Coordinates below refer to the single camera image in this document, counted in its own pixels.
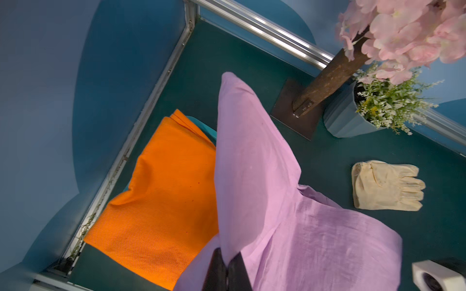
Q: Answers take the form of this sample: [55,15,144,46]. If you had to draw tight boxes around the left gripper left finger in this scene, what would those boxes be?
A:
[202,248,228,291]

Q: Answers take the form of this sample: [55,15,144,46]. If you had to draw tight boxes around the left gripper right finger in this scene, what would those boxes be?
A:
[227,253,252,291]

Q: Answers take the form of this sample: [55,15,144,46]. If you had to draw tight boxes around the purple garment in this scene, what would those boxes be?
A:
[175,72,402,291]

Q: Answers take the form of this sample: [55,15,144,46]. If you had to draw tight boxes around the orange pants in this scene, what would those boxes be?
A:
[84,110,218,290]

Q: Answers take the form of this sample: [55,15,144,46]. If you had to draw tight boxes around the teal plastic basket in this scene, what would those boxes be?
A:
[121,115,218,194]

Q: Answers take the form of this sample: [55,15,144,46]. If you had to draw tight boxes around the cream glove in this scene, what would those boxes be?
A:
[351,160,425,212]

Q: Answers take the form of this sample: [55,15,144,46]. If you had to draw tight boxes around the small potted green plant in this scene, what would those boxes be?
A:
[323,63,441,138]

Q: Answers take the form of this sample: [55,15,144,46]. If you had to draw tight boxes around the pink blossom artificial tree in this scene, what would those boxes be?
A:
[272,1,466,138]

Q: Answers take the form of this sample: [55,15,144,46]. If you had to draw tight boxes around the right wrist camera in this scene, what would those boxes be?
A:
[412,258,466,291]

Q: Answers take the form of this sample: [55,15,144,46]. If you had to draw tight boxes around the aluminium back frame bar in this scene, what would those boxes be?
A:
[54,0,466,277]

